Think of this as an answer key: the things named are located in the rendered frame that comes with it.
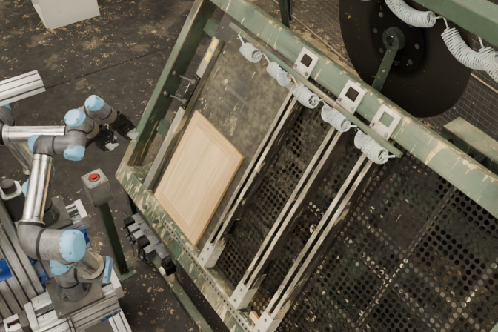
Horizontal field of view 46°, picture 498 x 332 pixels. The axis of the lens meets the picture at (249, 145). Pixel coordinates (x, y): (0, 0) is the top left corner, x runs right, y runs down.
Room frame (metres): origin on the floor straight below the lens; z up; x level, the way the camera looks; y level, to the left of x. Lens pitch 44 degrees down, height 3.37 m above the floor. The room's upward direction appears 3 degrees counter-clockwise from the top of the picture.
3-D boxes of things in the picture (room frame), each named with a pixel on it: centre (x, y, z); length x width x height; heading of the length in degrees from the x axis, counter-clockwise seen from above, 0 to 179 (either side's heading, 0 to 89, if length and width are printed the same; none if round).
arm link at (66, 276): (1.54, 0.83, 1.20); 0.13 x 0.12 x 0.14; 84
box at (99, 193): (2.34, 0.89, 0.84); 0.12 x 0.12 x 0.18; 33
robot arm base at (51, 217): (1.98, 1.07, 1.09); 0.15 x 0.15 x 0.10
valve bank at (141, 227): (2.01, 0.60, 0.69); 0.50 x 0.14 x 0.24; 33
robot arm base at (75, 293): (1.54, 0.84, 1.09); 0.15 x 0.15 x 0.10
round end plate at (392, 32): (2.25, -0.68, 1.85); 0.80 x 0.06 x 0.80; 33
